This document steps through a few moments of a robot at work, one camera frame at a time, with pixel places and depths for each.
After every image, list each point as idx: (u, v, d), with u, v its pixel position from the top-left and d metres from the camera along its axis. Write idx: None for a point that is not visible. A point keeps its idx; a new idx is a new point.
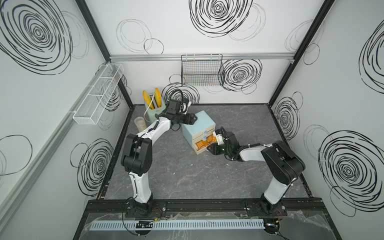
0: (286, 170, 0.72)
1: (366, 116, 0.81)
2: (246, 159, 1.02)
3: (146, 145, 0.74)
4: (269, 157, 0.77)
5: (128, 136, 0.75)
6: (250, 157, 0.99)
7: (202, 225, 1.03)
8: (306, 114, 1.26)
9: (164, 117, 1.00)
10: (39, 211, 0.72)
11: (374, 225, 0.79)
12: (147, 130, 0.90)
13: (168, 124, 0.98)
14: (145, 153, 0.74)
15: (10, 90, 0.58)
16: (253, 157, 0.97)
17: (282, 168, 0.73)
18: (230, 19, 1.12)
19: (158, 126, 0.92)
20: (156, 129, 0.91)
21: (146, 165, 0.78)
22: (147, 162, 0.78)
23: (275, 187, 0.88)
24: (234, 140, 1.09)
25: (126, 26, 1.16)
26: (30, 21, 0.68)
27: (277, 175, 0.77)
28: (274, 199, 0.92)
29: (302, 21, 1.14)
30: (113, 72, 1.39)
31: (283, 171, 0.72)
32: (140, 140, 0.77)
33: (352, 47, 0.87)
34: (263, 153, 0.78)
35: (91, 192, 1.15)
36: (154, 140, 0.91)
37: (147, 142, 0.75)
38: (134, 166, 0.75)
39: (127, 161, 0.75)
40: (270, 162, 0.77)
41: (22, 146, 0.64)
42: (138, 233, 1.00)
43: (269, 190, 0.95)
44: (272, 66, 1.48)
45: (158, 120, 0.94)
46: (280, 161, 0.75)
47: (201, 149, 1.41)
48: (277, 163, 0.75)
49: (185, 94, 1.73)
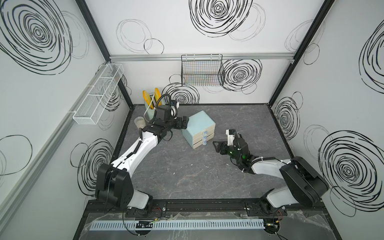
0: (310, 192, 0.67)
1: (366, 116, 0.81)
2: (258, 171, 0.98)
3: (122, 179, 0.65)
4: (291, 178, 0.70)
5: (101, 167, 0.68)
6: (263, 172, 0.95)
7: (202, 224, 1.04)
8: (306, 114, 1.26)
9: (149, 130, 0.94)
10: (40, 210, 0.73)
11: (374, 225, 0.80)
12: (126, 155, 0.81)
13: (154, 140, 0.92)
14: (121, 187, 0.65)
15: (9, 90, 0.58)
16: (267, 172, 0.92)
17: (306, 191, 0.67)
18: (230, 19, 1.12)
19: (140, 147, 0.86)
20: (136, 153, 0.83)
21: (125, 197, 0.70)
22: (127, 194, 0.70)
23: (285, 195, 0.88)
24: (247, 150, 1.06)
25: (126, 26, 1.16)
26: (30, 21, 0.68)
27: (298, 197, 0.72)
28: (277, 202, 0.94)
29: (302, 20, 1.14)
30: (113, 72, 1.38)
31: (308, 194, 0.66)
32: (116, 171, 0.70)
33: (352, 48, 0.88)
34: (284, 172, 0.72)
35: (91, 192, 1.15)
36: (138, 162, 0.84)
37: (124, 176, 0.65)
38: (111, 200, 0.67)
39: (103, 194, 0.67)
40: (292, 182, 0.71)
41: (22, 146, 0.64)
42: (138, 233, 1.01)
43: (274, 194, 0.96)
44: (273, 66, 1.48)
45: (140, 140, 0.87)
46: (302, 181, 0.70)
47: (197, 143, 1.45)
48: (300, 183, 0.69)
49: (185, 94, 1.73)
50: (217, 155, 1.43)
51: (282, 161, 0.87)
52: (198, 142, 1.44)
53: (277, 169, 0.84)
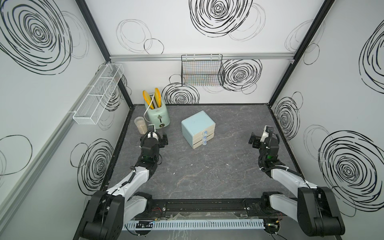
0: (317, 222, 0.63)
1: (366, 116, 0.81)
2: (276, 176, 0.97)
3: (117, 205, 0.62)
4: (306, 200, 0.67)
5: (96, 194, 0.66)
6: (281, 180, 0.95)
7: (202, 224, 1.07)
8: (306, 114, 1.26)
9: (141, 165, 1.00)
10: (39, 211, 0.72)
11: (373, 225, 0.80)
12: (120, 183, 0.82)
13: (146, 174, 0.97)
14: (115, 215, 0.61)
15: (8, 90, 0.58)
16: (285, 182, 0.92)
17: (312, 219, 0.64)
18: (230, 19, 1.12)
19: (134, 178, 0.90)
20: (130, 182, 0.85)
21: (115, 230, 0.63)
22: (117, 227, 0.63)
23: (286, 202, 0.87)
24: (275, 153, 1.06)
25: (126, 26, 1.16)
26: (30, 21, 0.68)
27: (304, 223, 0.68)
28: (276, 206, 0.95)
29: (302, 20, 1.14)
30: (113, 72, 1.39)
31: (313, 222, 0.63)
32: (109, 199, 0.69)
33: (353, 48, 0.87)
34: (300, 192, 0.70)
35: (91, 192, 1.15)
36: (129, 193, 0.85)
37: (120, 201, 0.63)
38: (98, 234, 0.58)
39: (88, 230, 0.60)
40: (303, 205, 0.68)
41: (22, 146, 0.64)
42: (138, 233, 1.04)
43: (277, 198, 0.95)
44: (273, 66, 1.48)
45: (134, 171, 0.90)
46: (316, 210, 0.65)
47: (197, 143, 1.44)
48: (311, 211, 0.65)
49: (185, 94, 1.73)
50: (217, 155, 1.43)
51: (307, 182, 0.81)
52: (198, 142, 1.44)
53: (296, 187, 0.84)
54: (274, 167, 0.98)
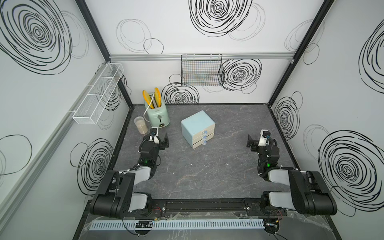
0: (309, 199, 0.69)
1: (366, 116, 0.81)
2: (273, 178, 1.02)
3: (129, 178, 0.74)
4: (297, 180, 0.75)
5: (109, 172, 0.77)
6: (277, 179, 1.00)
7: (202, 224, 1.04)
8: (306, 114, 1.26)
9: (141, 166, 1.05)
10: (40, 210, 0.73)
11: (373, 225, 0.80)
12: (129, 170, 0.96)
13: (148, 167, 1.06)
14: (127, 187, 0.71)
15: (8, 90, 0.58)
16: (280, 179, 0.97)
17: (304, 196, 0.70)
18: (230, 19, 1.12)
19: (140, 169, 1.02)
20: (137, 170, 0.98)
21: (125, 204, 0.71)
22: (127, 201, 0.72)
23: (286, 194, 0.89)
24: (275, 161, 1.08)
25: (126, 26, 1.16)
26: (30, 21, 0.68)
27: (298, 205, 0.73)
28: (276, 203, 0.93)
29: (303, 20, 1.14)
30: (113, 72, 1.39)
31: (305, 199, 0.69)
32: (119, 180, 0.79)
33: (353, 47, 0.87)
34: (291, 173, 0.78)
35: (91, 192, 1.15)
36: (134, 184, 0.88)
37: (131, 176, 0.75)
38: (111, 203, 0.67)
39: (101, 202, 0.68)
40: (296, 186, 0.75)
41: (22, 146, 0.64)
42: (138, 233, 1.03)
43: (277, 193, 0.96)
44: (273, 66, 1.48)
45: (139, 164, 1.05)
46: (307, 189, 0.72)
47: (197, 143, 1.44)
48: (303, 189, 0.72)
49: (185, 94, 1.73)
50: (217, 155, 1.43)
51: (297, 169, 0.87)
52: (198, 142, 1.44)
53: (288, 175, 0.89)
54: (271, 170, 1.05)
